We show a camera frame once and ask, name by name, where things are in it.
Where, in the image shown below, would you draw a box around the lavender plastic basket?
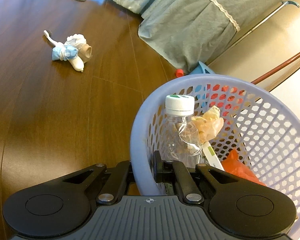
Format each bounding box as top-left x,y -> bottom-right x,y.
130,74 -> 300,239

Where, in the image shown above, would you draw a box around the red plastic bag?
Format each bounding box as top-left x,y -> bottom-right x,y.
221,149 -> 265,186

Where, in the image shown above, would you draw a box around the crumpled blue face mask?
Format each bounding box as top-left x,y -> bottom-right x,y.
52,42 -> 78,61

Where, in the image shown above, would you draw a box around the crumpled white tissue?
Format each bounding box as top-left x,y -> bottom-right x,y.
64,34 -> 87,48

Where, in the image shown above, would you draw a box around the red broom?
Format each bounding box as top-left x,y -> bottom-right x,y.
251,52 -> 300,85

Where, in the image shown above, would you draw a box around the red bottle cap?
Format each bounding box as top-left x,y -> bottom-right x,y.
175,69 -> 184,77

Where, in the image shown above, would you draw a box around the metal rod with teal hook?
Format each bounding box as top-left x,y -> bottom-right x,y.
207,0 -> 300,66

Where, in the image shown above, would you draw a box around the clear plastic bottle white cap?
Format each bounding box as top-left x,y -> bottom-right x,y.
159,95 -> 202,168

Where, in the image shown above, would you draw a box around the white green medicine box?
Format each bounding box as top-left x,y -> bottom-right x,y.
202,141 -> 224,171

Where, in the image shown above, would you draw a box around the white toothbrush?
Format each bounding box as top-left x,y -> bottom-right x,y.
43,30 -> 84,72

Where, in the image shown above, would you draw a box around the crumpled beige plastic wrapper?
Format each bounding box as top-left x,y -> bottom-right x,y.
191,106 -> 224,144

